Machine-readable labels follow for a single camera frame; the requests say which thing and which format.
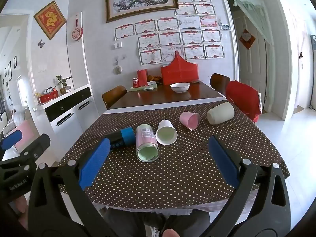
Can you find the person's grey trousers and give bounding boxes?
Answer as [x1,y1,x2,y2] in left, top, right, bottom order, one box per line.
[102,208,211,237]

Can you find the chair with red cover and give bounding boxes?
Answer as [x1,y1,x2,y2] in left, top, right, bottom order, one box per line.
[225,80,262,123]

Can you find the round brush on hook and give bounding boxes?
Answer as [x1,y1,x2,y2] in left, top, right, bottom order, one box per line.
[114,58,123,75]

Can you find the green tray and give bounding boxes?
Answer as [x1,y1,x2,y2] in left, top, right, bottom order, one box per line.
[130,82,158,92]

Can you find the potted green plant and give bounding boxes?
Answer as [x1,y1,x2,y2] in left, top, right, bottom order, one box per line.
[56,75,73,95]

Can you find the red diamond door decoration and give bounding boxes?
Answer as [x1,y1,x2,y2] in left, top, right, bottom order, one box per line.
[239,29,256,50]

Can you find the person's left hand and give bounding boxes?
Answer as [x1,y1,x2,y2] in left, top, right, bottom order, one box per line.
[10,195,29,229]

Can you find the group of wall certificates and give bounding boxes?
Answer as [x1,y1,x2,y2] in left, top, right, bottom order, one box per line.
[114,0,226,65]

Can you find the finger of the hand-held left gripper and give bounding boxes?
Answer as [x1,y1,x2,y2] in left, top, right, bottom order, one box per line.
[0,130,23,151]
[16,133,51,166]

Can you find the pink labelled cup green inside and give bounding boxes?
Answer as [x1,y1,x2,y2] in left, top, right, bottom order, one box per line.
[136,124,159,163]

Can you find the white paper cup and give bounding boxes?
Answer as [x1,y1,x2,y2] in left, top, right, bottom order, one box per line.
[155,120,178,146]

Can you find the white and black sideboard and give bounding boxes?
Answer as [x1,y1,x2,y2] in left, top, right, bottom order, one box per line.
[32,84,100,165]

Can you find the red diamond framed picture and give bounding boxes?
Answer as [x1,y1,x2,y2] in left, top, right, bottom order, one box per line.
[34,0,67,40]

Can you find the white bowl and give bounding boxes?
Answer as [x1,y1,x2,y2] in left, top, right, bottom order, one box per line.
[170,82,190,93]

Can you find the green lace door curtain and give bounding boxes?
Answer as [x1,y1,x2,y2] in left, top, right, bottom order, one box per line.
[220,0,275,47]

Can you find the cream cup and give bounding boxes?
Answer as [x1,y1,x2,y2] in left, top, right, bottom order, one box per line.
[207,101,235,125]

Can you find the red house-shaped box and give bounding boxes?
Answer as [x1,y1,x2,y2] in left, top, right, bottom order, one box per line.
[161,51,199,86]

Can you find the white door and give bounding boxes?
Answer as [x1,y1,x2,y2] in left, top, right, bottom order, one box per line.
[233,15,268,104]

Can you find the pink cushion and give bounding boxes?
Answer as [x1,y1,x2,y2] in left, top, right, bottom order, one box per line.
[2,121,40,155]

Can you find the brown wooden chair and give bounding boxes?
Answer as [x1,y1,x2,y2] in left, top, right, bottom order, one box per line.
[102,85,128,109]
[210,73,231,97]

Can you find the brown polka dot tablecloth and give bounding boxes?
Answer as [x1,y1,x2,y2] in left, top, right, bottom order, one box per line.
[57,101,291,203]

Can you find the red planter box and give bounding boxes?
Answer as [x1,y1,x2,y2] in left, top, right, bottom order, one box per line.
[38,86,60,104]

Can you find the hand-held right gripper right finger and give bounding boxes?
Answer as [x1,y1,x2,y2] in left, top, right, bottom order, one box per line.
[190,135,292,237]

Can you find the white lace cloth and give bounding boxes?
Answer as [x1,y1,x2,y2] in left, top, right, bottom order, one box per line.
[92,191,251,216]

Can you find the black and blue cup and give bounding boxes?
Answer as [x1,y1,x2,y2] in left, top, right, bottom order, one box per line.
[104,127,136,151]

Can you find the plain pink cup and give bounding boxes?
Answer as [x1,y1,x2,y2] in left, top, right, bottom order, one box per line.
[179,112,200,131]

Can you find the wooden dining table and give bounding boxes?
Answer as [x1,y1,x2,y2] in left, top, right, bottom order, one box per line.
[108,80,228,110]

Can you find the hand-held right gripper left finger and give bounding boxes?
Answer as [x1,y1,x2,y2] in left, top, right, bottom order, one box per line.
[28,138,119,237]

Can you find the red paper bag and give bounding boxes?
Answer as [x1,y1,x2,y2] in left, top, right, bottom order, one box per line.
[137,69,149,87]

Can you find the round red hanging ornament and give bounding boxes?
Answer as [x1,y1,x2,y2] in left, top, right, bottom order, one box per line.
[71,13,83,41]

